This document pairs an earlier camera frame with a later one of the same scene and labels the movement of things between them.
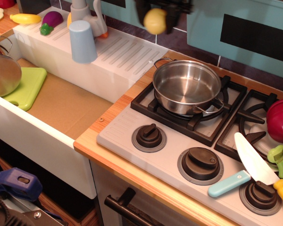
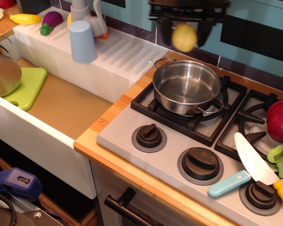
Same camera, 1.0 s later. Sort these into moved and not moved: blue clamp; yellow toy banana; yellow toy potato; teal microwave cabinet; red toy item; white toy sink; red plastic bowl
Moved: yellow toy potato
Not moved: blue clamp; white toy sink; teal microwave cabinet; yellow toy banana; red toy item; red plastic bowl
